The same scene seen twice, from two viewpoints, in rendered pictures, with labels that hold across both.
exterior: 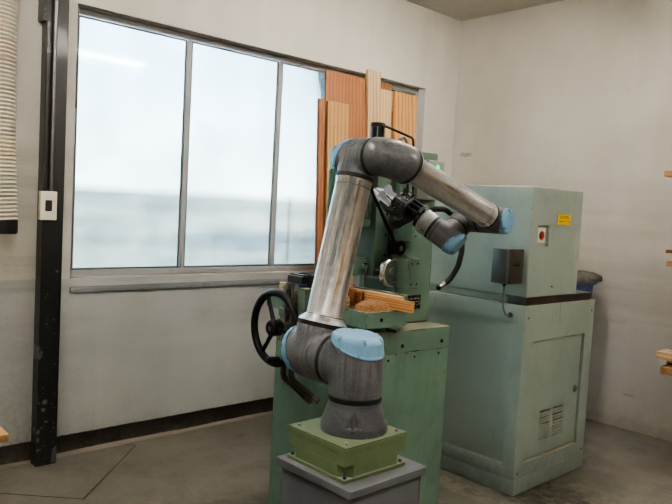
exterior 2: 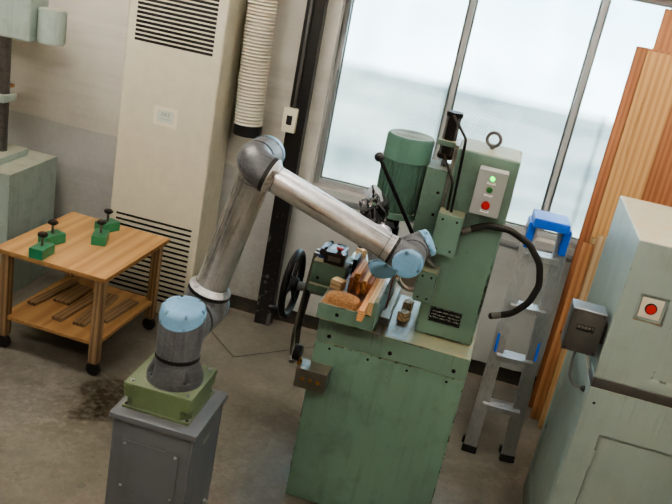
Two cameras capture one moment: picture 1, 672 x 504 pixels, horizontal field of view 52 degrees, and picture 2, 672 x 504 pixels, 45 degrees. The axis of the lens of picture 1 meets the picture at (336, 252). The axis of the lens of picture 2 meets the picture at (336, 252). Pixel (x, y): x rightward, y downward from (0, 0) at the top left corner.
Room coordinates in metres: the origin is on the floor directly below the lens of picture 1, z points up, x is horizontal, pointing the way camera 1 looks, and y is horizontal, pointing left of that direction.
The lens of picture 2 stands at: (0.80, -2.22, 2.08)
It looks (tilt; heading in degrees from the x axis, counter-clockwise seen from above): 20 degrees down; 52
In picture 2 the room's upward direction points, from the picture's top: 11 degrees clockwise
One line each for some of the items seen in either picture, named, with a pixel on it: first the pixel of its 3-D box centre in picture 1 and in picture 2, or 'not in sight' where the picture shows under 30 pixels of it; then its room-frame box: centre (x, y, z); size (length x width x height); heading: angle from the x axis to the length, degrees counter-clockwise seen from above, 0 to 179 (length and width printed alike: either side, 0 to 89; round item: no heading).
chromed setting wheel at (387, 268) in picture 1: (390, 272); (412, 276); (2.74, -0.22, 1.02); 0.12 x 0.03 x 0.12; 132
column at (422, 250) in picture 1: (397, 235); (467, 242); (2.95, -0.26, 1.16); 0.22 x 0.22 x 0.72; 42
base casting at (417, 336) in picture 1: (363, 332); (401, 326); (2.83, -0.13, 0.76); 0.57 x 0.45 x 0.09; 132
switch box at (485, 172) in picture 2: (430, 180); (489, 191); (2.86, -0.37, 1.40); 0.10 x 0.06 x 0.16; 132
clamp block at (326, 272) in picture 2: (307, 298); (332, 269); (2.62, 0.10, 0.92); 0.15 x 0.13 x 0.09; 42
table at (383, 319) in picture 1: (323, 308); (350, 285); (2.68, 0.04, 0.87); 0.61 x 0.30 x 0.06; 42
